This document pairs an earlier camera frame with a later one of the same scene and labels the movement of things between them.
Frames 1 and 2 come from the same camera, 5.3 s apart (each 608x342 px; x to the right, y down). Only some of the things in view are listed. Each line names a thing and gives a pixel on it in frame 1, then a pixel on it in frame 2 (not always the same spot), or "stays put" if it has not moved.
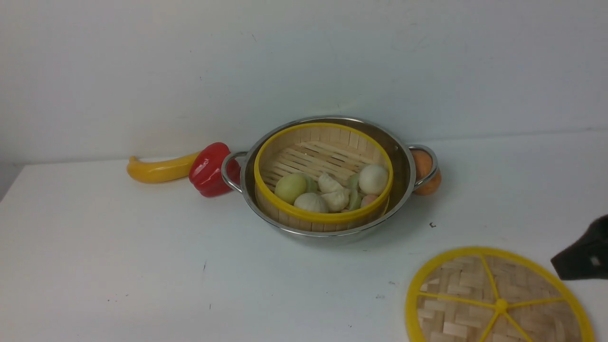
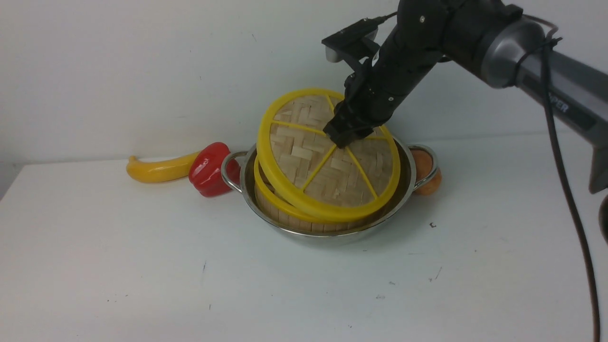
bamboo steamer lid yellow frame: x=494 y=294 → x=310 y=169
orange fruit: x=423 y=164 stays put
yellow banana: x=145 y=172 stays put
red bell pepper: x=205 y=173 stays put
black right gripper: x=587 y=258 → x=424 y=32
